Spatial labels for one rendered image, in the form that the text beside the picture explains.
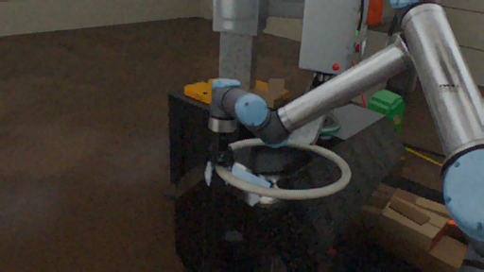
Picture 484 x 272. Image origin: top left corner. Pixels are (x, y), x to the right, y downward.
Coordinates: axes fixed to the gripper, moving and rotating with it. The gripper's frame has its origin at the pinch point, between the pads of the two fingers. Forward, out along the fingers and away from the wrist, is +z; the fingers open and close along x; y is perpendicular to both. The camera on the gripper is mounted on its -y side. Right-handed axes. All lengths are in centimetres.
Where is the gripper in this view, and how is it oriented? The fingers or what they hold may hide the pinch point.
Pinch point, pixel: (217, 180)
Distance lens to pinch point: 156.8
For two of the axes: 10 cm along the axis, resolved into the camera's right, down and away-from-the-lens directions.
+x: 9.5, 0.3, 3.2
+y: 2.9, 3.3, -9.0
